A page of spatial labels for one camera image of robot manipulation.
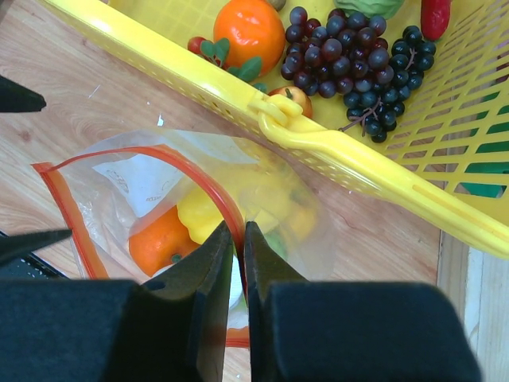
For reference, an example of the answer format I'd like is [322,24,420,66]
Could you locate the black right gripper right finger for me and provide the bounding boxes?
[244,222,483,381]

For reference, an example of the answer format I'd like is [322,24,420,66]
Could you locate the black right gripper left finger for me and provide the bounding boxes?
[1,224,233,381]

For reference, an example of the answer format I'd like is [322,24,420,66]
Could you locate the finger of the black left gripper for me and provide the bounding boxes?
[0,228,72,265]
[0,76,46,113]

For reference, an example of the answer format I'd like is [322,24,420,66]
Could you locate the orange fruit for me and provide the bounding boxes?
[128,205,200,276]

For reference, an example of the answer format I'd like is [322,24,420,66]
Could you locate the green sugar apple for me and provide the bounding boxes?
[264,230,288,260]

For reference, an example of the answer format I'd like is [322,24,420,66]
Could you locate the clear zip top bag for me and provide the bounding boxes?
[30,127,339,349]

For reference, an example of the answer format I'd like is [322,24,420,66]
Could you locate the yellow bell pepper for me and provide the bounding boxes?
[177,165,295,244]

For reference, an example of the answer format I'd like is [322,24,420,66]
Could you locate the wooden clothes rack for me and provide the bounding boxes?
[437,232,508,381]

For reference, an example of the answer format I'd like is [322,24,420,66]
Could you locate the small strawberry with leaves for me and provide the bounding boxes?
[186,35,268,95]

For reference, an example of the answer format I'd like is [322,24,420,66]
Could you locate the yellow plastic basket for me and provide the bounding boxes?
[45,1,508,258]

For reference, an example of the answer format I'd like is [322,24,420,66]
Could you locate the black grape bunch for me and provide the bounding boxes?
[340,25,437,143]

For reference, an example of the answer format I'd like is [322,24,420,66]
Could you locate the small peach fruit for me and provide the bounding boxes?
[268,86,313,119]

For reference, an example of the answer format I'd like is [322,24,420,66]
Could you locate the orange in basket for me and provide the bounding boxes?
[213,0,286,76]

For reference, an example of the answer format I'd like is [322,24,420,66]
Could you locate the dark grape bunch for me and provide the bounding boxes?
[281,6,390,99]

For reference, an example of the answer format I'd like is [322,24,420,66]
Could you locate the small brown nut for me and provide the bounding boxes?
[266,0,286,12]

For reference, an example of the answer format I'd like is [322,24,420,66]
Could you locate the green cabbage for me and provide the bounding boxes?
[333,0,405,19]

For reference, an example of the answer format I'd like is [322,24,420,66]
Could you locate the red chili pepper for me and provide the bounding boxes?
[421,0,452,41]

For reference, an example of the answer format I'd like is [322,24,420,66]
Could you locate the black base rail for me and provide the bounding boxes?
[1,232,66,279]

